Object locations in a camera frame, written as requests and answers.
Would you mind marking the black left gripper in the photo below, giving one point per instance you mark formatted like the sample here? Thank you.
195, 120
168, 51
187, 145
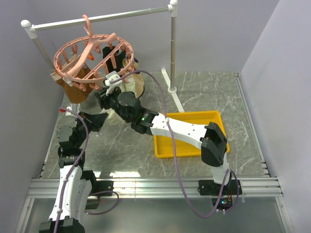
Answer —
95, 121

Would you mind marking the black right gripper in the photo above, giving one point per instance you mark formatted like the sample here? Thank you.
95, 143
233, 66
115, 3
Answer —
104, 99

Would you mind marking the pale green white underwear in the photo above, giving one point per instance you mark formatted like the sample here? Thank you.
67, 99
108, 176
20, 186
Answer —
112, 114

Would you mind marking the pink round clip hanger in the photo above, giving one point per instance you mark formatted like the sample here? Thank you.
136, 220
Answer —
80, 61

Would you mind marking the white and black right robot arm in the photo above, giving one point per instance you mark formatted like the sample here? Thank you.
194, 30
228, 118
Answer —
209, 139

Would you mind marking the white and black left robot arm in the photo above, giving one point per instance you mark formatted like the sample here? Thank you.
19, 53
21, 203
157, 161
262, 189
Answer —
75, 183

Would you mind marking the brown hanging garment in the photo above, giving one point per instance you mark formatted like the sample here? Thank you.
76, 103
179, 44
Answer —
74, 94

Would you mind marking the beige hanging garment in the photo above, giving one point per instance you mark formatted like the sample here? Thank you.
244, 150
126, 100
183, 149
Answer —
134, 83

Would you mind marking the black hanging garment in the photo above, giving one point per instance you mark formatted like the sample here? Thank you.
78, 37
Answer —
119, 57

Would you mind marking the yellow plastic tray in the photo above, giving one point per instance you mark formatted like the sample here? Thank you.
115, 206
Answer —
164, 146

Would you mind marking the silver white clothes rack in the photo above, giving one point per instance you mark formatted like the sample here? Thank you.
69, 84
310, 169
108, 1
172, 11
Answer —
172, 7

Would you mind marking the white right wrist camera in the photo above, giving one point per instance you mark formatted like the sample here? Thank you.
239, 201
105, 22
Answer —
112, 81

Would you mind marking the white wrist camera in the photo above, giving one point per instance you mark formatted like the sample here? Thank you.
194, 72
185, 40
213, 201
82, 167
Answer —
72, 110
112, 81

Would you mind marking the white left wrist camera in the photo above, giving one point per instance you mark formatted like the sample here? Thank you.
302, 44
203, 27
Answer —
72, 110

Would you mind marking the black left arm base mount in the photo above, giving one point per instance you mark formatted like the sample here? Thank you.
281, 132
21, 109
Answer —
101, 189

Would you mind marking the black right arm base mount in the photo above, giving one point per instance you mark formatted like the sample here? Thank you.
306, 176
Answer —
209, 188

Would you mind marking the aluminium rail frame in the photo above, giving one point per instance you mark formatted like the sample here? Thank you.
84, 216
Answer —
153, 195

